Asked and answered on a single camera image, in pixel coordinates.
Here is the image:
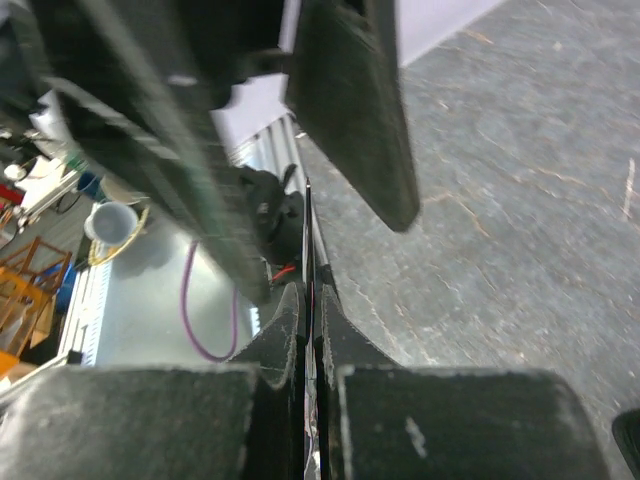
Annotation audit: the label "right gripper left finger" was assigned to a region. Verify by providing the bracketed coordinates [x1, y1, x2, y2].
[1, 283, 306, 479]

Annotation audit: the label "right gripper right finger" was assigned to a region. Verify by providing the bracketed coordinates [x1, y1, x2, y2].
[314, 285, 609, 479]

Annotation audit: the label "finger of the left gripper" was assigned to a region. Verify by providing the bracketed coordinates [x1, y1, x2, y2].
[285, 1, 420, 232]
[14, 1, 273, 303]

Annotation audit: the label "silver scissors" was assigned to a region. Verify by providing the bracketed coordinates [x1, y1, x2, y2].
[302, 178, 319, 479]

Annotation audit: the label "white plastic bucket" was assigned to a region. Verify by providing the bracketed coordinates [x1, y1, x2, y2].
[84, 202, 138, 247]

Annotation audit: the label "orange wooden rack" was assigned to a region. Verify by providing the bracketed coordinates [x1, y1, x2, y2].
[1, 237, 72, 360]

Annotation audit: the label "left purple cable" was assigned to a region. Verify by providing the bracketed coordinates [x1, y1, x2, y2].
[179, 240, 239, 364]

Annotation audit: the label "light blue cable duct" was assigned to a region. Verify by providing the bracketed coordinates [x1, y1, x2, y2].
[58, 263, 112, 367]

